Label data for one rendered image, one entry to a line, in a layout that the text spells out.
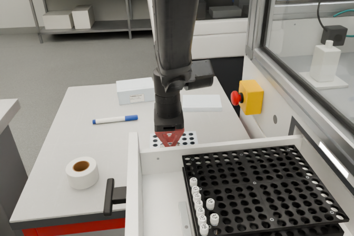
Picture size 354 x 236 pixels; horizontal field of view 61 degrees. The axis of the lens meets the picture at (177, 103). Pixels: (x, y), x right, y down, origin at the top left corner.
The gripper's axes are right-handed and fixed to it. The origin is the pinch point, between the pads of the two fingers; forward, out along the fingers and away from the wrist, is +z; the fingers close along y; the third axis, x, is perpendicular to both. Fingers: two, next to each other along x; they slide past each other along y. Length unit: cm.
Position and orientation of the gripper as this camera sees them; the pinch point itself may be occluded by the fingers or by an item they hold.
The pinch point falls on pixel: (169, 143)
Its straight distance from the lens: 74.1
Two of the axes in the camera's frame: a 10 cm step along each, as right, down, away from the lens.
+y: -0.6, -5.0, 8.6
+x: -10.0, 0.6, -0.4
